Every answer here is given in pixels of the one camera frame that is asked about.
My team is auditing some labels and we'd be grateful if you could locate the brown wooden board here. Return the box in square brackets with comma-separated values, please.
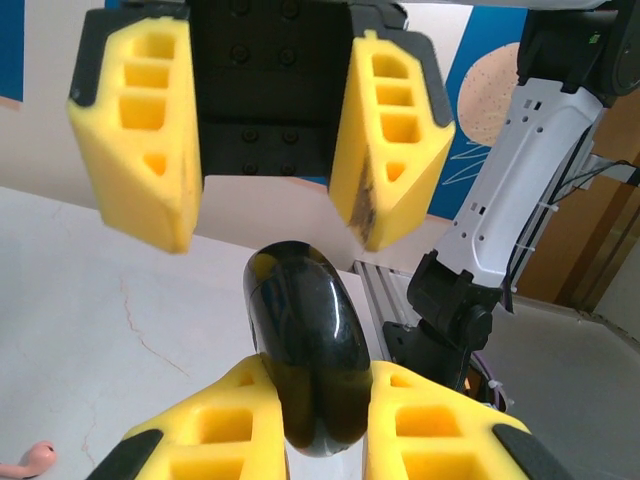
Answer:
[514, 164, 640, 312]

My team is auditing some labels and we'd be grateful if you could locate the long aluminium mounting rail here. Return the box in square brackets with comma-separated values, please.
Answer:
[352, 259, 427, 351]

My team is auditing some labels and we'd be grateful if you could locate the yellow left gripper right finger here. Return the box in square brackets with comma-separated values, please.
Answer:
[360, 360, 574, 480]

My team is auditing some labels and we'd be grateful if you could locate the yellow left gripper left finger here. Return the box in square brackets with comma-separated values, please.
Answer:
[92, 351, 290, 480]

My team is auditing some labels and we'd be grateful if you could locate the pink wireless earbud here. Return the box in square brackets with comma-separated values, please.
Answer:
[0, 439, 56, 480]

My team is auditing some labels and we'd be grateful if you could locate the blue poster dotted peach circle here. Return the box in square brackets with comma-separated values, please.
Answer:
[427, 7, 529, 221]

